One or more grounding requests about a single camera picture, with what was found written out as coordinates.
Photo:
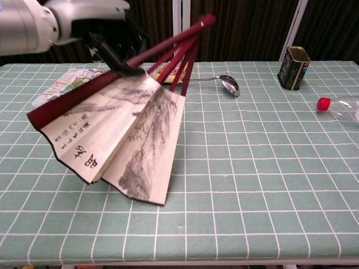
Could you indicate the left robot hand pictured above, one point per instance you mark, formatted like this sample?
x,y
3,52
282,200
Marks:
x,y
112,42

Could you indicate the folding paper fan dark-red ribs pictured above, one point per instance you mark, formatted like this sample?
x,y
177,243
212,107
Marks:
x,y
120,126

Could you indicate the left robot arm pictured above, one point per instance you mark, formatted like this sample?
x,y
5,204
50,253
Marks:
x,y
25,26

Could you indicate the white crumpled snack bag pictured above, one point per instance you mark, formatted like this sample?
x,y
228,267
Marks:
x,y
64,84

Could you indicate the yellow orange noodle packet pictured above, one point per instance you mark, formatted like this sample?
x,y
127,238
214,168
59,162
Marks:
x,y
174,75

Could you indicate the stainless steel ladle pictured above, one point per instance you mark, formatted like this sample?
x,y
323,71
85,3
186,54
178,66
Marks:
x,y
230,84

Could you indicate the dark green tin can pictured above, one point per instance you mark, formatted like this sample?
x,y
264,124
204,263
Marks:
x,y
293,70

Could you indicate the green white checked tablecloth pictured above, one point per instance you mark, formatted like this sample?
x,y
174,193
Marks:
x,y
252,182

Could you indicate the clear plastic bottle red cap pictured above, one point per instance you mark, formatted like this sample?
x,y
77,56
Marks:
x,y
343,107

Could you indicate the white metal frame post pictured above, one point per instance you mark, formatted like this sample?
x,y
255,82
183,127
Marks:
x,y
181,16
293,28

